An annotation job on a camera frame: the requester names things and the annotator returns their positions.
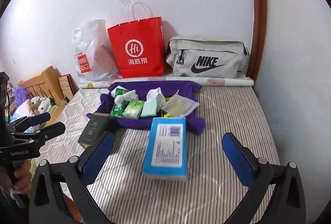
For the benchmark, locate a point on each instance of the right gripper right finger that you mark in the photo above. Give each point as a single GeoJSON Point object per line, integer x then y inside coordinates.
{"type": "Point", "coordinates": [241, 158]}

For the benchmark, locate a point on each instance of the patterned brown gift box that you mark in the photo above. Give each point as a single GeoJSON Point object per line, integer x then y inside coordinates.
{"type": "Point", "coordinates": [68, 86]}

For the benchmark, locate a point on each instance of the striped mattress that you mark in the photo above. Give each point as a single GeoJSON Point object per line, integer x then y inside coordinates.
{"type": "Point", "coordinates": [212, 189]}

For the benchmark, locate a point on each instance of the purple plush toy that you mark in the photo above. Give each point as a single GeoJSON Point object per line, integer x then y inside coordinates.
{"type": "Point", "coordinates": [21, 95]}

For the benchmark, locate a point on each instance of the white spotted plush toy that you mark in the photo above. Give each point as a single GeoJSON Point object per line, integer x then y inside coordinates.
{"type": "Point", "coordinates": [41, 105]}

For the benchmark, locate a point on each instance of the blue tissue pack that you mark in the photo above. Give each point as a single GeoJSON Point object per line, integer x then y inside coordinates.
{"type": "Point", "coordinates": [165, 156]}

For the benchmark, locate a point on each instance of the white Miniso plastic bag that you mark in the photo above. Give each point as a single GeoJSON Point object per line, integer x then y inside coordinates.
{"type": "Point", "coordinates": [94, 59]}

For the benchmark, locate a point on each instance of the brown wooden door frame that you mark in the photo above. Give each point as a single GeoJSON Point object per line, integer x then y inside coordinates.
{"type": "Point", "coordinates": [258, 38]}

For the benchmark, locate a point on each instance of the white cloth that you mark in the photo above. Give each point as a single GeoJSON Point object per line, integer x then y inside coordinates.
{"type": "Point", "coordinates": [155, 100]}

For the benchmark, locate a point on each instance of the person's left hand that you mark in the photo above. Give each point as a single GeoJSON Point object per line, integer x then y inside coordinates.
{"type": "Point", "coordinates": [23, 176]}

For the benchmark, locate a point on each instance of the yellow drawstring pouch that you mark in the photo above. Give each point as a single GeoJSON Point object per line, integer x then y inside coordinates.
{"type": "Point", "coordinates": [166, 114]}

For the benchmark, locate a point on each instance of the grey Nike bag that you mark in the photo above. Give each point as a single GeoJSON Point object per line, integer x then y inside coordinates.
{"type": "Point", "coordinates": [206, 57]}

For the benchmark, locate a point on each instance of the red paper shopping bag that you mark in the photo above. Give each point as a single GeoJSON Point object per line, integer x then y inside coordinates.
{"type": "Point", "coordinates": [138, 47]}

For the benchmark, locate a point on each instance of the dark green tin box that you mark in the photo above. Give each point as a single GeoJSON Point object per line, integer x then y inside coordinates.
{"type": "Point", "coordinates": [96, 125]}

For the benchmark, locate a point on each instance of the clear mesh bag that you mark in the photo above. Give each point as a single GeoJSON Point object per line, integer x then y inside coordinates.
{"type": "Point", "coordinates": [179, 106]}

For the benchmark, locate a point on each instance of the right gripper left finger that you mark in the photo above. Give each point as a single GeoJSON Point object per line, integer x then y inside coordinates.
{"type": "Point", "coordinates": [94, 157]}

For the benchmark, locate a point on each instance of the light green wipes packet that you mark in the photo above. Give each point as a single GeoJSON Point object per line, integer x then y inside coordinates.
{"type": "Point", "coordinates": [133, 109]}

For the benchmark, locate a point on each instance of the white sponge block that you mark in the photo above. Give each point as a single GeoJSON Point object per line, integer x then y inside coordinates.
{"type": "Point", "coordinates": [113, 92]}

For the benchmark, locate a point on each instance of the wooden headboard furniture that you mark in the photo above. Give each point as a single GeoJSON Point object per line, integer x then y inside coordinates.
{"type": "Point", "coordinates": [45, 85]}

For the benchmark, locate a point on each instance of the white sock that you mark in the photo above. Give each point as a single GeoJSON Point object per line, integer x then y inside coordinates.
{"type": "Point", "coordinates": [124, 95]}

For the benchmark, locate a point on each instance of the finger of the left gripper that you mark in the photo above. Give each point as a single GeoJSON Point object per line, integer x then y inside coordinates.
{"type": "Point", "coordinates": [50, 132]}
{"type": "Point", "coordinates": [38, 119]}

